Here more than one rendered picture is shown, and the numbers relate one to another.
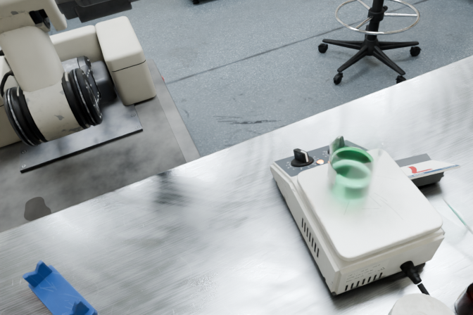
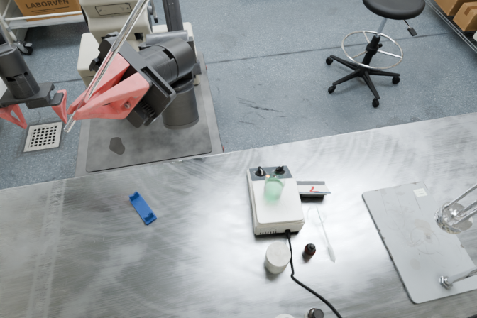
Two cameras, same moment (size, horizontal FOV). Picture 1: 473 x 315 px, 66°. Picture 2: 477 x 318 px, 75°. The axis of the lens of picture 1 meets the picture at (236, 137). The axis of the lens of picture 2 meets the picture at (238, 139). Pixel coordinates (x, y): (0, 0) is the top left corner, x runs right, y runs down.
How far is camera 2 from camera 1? 0.42 m
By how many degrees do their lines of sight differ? 10
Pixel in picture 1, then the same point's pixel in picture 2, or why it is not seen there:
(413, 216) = (292, 213)
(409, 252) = (287, 226)
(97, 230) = (160, 181)
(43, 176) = (122, 124)
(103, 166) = (158, 126)
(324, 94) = (318, 99)
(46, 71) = not seen: hidden behind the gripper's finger
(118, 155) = not seen: hidden behind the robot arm
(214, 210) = (215, 184)
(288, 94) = (292, 92)
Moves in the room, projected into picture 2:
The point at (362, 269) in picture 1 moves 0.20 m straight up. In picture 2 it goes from (266, 228) to (274, 194)
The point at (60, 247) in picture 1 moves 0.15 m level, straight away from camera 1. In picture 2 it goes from (143, 184) to (121, 151)
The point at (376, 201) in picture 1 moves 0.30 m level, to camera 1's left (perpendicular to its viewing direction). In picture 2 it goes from (281, 203) to (167, 191)
